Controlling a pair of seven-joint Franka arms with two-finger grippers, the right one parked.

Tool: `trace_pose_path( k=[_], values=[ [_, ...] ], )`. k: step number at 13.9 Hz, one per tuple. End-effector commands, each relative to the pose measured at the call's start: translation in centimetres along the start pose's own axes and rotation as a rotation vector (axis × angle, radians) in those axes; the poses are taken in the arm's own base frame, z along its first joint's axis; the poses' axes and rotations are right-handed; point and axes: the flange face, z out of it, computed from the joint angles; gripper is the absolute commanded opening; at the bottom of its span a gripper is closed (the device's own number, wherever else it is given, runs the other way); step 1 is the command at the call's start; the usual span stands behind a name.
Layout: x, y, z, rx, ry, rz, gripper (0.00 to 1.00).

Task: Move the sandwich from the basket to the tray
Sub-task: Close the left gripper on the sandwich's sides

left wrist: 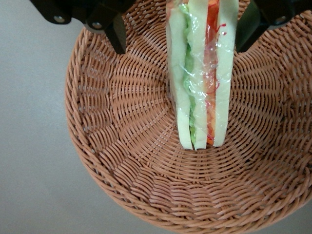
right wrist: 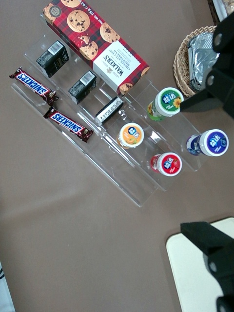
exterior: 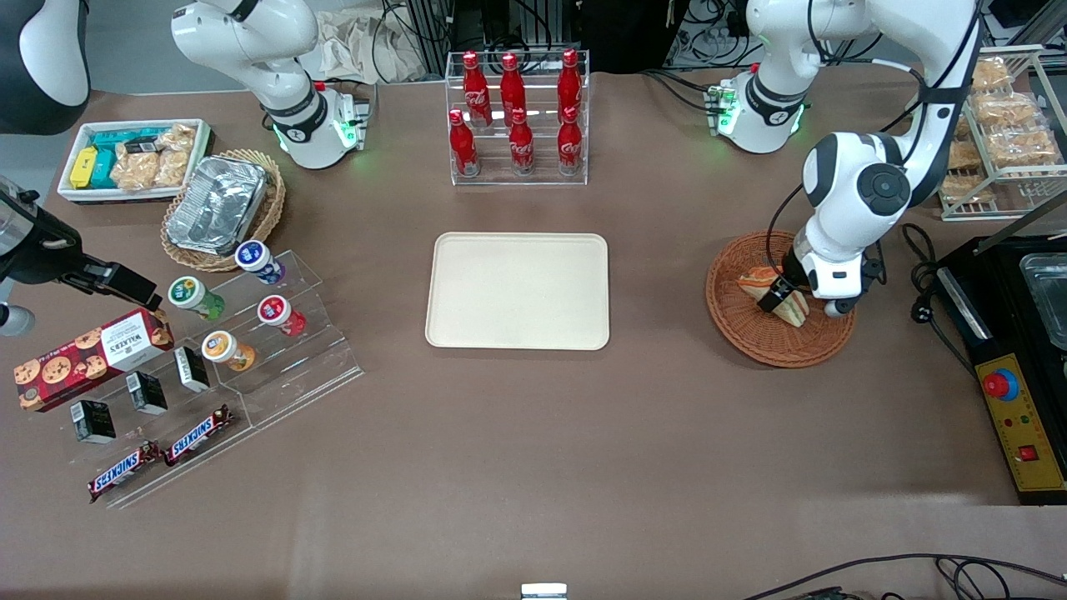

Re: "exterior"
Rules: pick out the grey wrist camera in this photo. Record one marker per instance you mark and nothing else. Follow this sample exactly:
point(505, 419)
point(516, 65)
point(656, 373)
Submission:
point(15, 320)
point(838, 308)

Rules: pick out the clear acrylic stepped snack stand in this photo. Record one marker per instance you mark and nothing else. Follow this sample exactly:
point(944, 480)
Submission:
point(150, 483)

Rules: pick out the white plastic crate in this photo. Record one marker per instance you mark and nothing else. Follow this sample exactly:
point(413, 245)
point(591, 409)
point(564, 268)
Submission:
point(75, 133)

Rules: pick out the snickers chocolate bar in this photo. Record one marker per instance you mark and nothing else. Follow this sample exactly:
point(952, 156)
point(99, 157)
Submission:
point(198, 435)
point(125, 471)

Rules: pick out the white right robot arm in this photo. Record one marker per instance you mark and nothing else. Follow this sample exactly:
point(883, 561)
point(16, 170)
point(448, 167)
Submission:
point(250, 42)

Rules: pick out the small black carton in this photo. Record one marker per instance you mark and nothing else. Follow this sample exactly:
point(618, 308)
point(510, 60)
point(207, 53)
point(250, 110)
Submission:
point(93, 421)
point(192, 368)
point(147, 392)

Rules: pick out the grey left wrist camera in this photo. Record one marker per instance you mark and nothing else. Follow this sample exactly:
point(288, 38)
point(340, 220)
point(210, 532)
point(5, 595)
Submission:
point(838, 308)

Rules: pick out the clear bag of fried snacks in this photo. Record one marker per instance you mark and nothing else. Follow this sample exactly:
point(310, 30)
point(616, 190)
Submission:
point(967, 157)
point(1009, 108)
point(990, 73)
point(1025, 146)
point(969, 187)

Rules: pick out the black appliance with yellow panel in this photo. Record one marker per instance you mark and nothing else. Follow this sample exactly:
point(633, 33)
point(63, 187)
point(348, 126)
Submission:
point(1000, 333)

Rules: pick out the beige cloth bag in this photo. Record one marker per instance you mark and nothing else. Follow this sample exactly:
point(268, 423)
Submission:
point(350, 50)

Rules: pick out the red lid cup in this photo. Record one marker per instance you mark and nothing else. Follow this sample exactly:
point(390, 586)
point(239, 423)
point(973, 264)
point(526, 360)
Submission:
point(275, 310)

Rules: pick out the long teal snack pack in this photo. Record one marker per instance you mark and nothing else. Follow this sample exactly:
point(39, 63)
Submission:
point(117, 137)

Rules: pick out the red cola bottle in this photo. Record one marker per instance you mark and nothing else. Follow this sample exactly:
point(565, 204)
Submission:
point(476, 92)
point(513, 87)
point(570, 143)
point(522, 146)
point(569, 83)
point(463, 146)

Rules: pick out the clear acrylic stepped cup stand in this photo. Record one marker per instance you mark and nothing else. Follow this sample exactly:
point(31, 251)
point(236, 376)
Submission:
point(317, 358)

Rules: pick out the clear bag of crackers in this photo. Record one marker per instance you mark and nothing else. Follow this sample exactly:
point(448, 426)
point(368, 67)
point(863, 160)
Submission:
point(175, 158)
point(135, 171)

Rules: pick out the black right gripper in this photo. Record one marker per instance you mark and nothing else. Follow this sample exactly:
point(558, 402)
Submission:
point(52, 260)

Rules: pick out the round brown wicker basket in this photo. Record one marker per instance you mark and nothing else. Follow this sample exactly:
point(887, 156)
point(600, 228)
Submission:
point(750, 333)

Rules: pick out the aluminium profile bar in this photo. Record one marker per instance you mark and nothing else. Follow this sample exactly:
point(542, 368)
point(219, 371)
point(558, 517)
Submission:
point(1021, 229)

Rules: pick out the aluminium foil tray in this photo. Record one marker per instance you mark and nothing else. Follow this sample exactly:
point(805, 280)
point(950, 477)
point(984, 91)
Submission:
point(217, 204)

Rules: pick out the red tartan cookie box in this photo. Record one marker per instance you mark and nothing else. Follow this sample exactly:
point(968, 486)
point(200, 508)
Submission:
point(83, 362)

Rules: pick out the clear acrylic bottle rack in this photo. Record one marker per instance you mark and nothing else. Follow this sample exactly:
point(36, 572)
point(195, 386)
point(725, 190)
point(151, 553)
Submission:
point(542, 171)

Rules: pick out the cream plastic tray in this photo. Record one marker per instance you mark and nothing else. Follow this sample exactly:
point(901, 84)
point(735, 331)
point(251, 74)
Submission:
point(517, 292)

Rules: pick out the green lid cup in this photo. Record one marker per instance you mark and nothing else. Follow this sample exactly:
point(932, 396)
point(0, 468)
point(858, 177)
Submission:
point(190, 293)

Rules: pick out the triangle sandwich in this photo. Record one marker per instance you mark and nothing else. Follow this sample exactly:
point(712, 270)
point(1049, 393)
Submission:
point(796, 311)

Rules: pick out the oval light wicker basket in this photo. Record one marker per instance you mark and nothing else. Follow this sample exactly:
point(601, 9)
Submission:
point(271, 208)

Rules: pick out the small teal snack pack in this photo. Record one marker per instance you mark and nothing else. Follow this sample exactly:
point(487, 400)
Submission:
point(104, 171)

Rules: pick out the blue lid cup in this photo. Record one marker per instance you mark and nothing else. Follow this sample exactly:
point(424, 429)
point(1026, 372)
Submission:
point(254, 254)

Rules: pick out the orange lid cup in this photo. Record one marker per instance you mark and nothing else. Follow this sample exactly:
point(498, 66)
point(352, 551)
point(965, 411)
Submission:
point(221, 346)

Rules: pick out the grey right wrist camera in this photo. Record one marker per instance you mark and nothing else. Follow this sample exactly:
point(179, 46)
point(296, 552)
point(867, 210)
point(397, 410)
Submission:
point(15, 320)

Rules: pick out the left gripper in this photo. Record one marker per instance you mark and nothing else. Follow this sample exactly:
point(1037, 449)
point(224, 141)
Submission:
point(785, 286)

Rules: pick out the yellow snack pack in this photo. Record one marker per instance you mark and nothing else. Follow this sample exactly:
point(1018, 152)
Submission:
point(83, 167)

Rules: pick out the steel pan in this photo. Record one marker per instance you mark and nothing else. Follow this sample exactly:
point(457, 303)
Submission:
point(1049, 296)

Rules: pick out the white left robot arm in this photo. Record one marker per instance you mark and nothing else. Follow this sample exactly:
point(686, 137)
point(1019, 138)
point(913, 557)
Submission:
point(942, 50)

